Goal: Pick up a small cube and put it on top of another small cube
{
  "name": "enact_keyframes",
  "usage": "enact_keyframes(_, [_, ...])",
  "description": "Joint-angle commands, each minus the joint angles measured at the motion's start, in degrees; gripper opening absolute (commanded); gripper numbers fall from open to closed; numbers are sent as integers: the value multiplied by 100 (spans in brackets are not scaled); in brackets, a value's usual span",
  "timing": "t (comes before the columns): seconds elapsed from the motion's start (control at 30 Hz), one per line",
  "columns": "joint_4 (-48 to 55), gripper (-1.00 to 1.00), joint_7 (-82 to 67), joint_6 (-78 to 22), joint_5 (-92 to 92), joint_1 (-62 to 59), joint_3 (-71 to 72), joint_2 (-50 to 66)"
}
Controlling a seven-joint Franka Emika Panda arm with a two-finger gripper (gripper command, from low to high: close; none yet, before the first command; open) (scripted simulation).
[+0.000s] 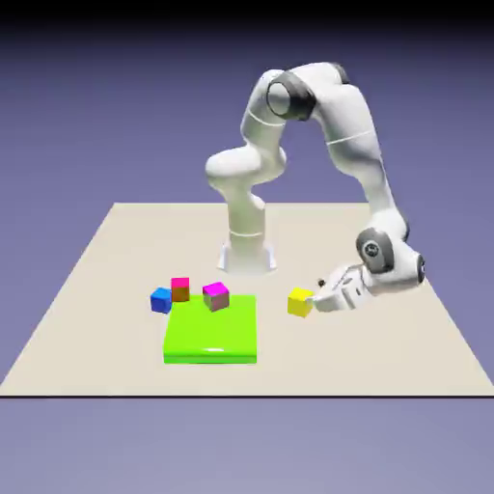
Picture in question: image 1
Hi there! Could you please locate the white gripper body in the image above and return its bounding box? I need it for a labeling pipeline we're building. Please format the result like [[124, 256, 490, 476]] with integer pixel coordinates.
[[313, 264, 374, 313]]

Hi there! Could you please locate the small yellow cube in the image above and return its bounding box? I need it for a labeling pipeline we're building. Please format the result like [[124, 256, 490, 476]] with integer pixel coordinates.
[[287, 287, 315, 319]]

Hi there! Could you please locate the small magenta cube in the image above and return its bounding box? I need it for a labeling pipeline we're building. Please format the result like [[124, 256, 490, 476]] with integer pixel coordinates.
[[202, 281, 231, 313]]

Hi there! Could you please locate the small pink cube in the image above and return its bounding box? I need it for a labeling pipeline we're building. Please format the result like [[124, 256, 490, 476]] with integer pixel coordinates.
[[170, 276, 191, 303]]

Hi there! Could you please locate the small blue cube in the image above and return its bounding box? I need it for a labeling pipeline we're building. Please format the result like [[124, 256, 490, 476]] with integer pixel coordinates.
[[150, 286, 173, 315]]

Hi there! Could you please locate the large green box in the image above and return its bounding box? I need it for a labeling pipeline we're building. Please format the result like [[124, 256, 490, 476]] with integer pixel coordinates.
[[162, 293, 259, 365]]

